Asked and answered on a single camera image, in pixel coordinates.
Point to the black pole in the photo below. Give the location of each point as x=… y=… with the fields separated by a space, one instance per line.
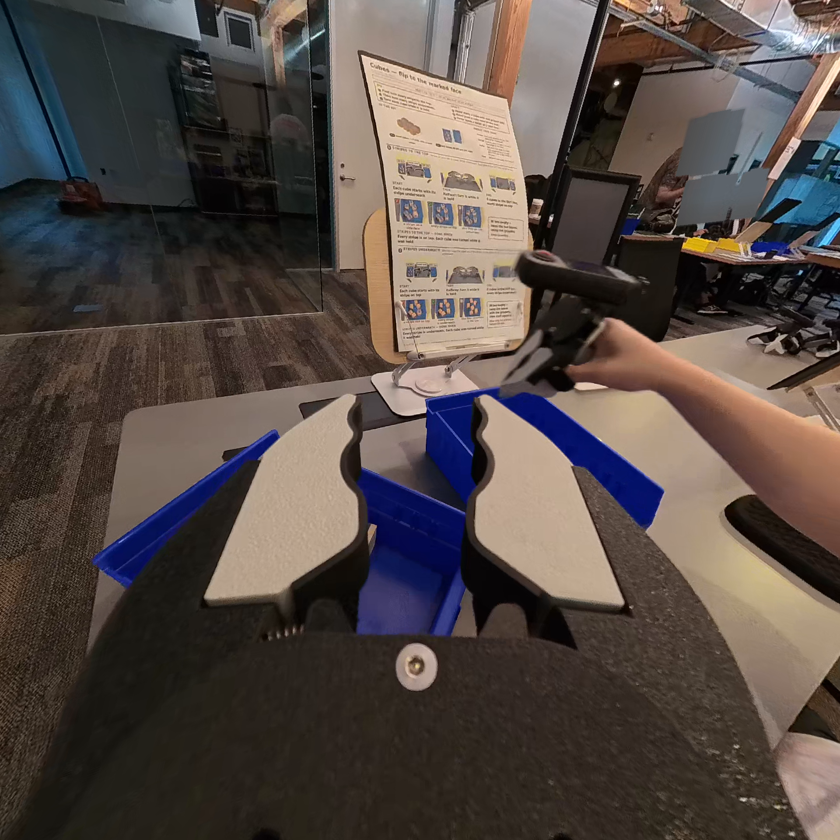
x=571 y=118

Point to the red bag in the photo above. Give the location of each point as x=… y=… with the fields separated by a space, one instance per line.
x=82 y=193

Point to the black chair armrest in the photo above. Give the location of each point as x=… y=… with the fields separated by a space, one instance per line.
x=787 y=544

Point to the long wooden table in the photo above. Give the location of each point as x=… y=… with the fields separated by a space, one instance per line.
x=754 y=259

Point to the yellow storage bin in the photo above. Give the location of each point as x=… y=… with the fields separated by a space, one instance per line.
x=712 y=246

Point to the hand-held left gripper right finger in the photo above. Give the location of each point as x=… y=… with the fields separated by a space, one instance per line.
x=544 y=525

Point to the printed instruction sheet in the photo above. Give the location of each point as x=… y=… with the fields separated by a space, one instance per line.
x=446 y=197

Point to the black framed grey panel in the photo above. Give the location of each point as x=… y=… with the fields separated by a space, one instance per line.
x=600 y=210

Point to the white door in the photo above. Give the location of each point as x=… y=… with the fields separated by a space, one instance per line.
x=380 y=131

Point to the black office chair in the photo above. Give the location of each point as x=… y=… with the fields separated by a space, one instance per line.
x=649 y=289

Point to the person's right forearm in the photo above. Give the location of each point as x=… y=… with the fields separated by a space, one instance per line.
x=754 y=446

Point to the white tablet stand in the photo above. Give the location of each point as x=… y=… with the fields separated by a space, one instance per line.
x=420 y=394

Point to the person's right hand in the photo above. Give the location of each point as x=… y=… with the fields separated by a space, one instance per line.
x=627 y=361

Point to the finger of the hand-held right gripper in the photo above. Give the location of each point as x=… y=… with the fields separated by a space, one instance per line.
x=535 y=374

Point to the blue plastic bin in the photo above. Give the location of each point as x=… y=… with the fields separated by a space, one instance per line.
x=413 y=577
x=774 y=248
x=590 y=459

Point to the black office chair base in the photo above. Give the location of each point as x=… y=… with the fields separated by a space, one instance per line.
x=794 y=338

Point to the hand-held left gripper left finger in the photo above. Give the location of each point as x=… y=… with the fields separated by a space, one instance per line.
x=295 y=512

